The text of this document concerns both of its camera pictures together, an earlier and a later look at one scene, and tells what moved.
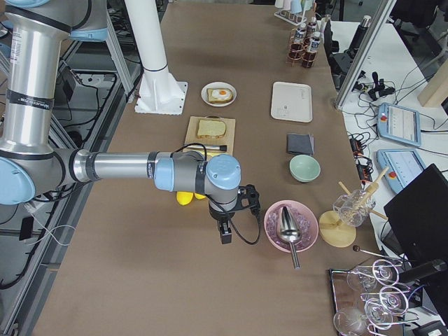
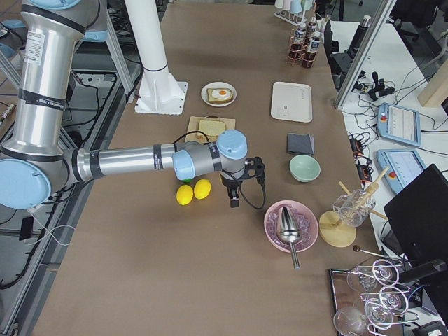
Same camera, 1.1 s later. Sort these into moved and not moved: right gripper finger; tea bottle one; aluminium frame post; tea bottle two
Moved: right gripper finger
Not moved: tea bottle one; aluminium frame post; tea bottle two
